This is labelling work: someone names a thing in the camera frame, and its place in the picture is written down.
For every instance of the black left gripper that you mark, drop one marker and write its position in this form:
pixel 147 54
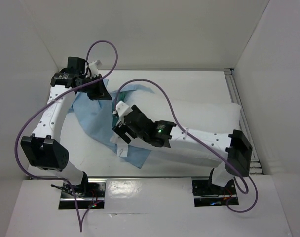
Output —
pixel 101 93

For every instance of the light blue pillowcase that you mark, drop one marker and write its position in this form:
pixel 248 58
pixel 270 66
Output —
pixel 97 120

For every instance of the aluminium table edge rail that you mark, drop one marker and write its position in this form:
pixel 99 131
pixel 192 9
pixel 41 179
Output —
pixel 130 177

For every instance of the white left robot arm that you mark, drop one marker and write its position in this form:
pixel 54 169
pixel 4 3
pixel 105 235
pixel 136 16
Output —
pixel 43 148

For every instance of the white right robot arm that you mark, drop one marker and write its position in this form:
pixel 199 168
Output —
pixel 232 151

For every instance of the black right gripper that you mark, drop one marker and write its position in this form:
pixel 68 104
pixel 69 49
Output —
pixel 125 128

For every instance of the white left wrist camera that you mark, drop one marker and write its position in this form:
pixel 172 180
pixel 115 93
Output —
pixel 93 67

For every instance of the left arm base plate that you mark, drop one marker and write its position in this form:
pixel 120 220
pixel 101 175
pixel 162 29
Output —
pixel 93 197

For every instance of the aluminium side rail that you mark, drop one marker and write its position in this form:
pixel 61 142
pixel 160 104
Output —
pixel 255 167

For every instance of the white pillow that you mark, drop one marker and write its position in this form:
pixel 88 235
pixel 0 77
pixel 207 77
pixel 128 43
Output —
pixel 218 118

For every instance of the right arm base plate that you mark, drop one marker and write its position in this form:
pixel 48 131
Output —
pixel 205 194

